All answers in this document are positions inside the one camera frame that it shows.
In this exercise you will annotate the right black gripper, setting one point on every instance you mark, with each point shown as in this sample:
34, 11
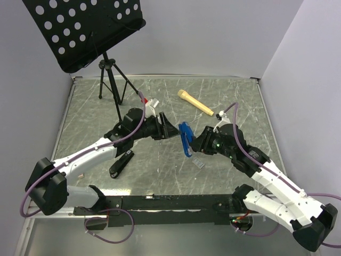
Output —
196, 143

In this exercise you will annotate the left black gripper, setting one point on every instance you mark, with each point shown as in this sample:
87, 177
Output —
160, 134

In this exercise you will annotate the black stapler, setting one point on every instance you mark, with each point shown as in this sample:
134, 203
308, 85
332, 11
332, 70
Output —
118, 166

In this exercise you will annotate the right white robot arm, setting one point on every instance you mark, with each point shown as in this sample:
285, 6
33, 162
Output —
309, 220

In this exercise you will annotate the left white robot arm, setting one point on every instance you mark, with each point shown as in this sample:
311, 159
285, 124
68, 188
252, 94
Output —
49, 184

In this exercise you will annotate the grey staple strip block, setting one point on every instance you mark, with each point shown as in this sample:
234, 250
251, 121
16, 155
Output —
198, 163

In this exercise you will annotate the beige toy microphone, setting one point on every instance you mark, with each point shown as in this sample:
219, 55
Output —
185, 96

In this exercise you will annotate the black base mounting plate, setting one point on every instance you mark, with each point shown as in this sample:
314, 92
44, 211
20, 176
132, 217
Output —
218, 209

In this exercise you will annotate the black perforated music stand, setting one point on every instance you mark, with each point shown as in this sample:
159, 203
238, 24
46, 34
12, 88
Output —
78, 32

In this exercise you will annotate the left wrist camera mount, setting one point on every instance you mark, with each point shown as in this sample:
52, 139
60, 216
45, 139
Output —
150, 107

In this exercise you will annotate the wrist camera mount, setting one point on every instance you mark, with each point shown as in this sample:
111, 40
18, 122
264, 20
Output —
150, 107
222, 120

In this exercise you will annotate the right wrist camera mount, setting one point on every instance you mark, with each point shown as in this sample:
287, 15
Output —
222, 120

